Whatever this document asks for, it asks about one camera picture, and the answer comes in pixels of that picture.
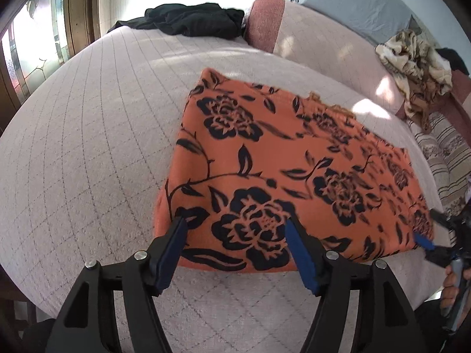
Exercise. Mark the striped floral pillow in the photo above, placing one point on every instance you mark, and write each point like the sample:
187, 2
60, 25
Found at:
441, 147

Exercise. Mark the wooden stained glass door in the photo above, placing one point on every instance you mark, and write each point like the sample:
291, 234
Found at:
36, 36

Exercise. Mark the beige brown floral blanket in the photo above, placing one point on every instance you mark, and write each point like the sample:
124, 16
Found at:
404, 55

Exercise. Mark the person's right hand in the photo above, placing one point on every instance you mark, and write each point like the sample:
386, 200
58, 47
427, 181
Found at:
448, 286

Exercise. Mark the small black garment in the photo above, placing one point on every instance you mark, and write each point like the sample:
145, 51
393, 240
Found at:
454, 59

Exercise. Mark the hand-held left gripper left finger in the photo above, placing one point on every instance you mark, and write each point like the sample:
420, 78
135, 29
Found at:
171, 253

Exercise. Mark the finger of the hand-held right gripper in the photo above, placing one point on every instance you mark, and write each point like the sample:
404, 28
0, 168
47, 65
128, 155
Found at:
439, 217
423, 242

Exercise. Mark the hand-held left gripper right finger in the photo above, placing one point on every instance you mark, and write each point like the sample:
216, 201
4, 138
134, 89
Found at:
300, 253

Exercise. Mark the grey pillow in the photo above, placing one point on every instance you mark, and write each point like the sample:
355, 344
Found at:
349, 0

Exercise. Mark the pink quilted backrest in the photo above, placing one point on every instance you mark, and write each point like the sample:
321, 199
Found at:
312, 33

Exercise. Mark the black crumpled cloth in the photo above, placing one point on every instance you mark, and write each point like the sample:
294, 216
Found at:
191, 18

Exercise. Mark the orange black floral shirt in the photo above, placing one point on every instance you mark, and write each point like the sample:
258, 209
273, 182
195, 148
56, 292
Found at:
265, 154

